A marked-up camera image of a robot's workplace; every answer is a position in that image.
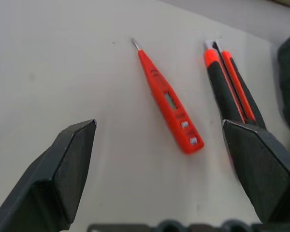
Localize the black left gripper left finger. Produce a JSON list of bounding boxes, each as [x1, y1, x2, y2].
[[0, 119, 98, 232]]

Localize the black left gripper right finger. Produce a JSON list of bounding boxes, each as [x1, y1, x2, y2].
[[222, 119, 290, 225]]

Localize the red and black pliers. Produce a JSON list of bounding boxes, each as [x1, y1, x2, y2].
[[204, 40, 266, 131]]

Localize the red voltage tester screwdriver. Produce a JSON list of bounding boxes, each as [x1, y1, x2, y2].
[[131, 37, 205, 155]]

